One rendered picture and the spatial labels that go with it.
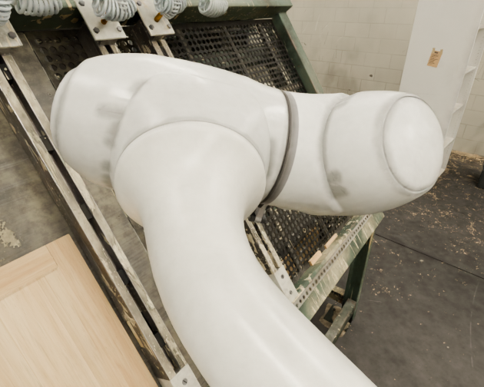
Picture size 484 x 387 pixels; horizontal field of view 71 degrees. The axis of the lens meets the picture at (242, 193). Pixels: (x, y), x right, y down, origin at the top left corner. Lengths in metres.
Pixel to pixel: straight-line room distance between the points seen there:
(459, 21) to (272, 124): 3.91
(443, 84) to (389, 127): 3.94
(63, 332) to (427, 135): 0.83
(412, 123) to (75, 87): 0.23
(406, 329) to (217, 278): 2.46
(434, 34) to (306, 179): 3.95
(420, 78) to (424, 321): 2.55
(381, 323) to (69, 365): 2.03
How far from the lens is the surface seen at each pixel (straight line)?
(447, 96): 4.20
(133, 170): 0.22
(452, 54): 4.15
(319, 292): 1.43
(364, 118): 0.26
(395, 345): 2.48
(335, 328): 2.22
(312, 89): 1.89
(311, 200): 0.28
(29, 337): 0.91
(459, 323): 2.79
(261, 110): 0.25
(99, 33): 1.10
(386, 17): 5.85
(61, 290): 0.92
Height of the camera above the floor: 1.84
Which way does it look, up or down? 29 degrees down
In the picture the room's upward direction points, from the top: straight up
